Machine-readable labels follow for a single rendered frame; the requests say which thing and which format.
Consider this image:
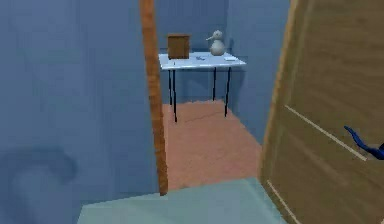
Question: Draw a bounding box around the brown wooden box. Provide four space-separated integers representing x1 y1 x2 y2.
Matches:
166 33 191 61

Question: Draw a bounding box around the beige bird figurine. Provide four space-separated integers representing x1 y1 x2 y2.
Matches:
205 29 227 57

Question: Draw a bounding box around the dark blue door handle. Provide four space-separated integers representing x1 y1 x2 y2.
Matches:
343 125 384 161

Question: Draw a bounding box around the white table with black legs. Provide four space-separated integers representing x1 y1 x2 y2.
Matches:
158 51 248 123

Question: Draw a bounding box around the light wooden room door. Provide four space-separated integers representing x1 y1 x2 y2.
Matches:
258 0 384 224

